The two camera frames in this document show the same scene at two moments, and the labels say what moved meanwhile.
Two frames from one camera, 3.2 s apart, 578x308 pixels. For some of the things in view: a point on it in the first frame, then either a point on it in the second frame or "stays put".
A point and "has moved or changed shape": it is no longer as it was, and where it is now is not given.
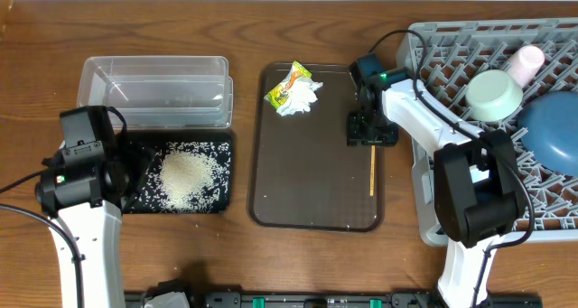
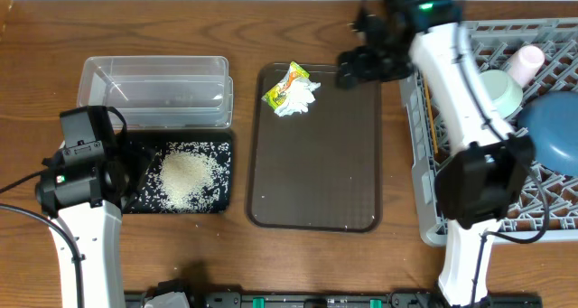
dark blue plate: x=548 y=126 stays put
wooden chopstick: x=372 y=169 has moved or changed shape
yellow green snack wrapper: x=278 y=94 stays put
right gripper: x=356 y=132 -> x=357 y=57
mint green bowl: x=493 y=95 stays put
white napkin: x=302 y=94 stays put
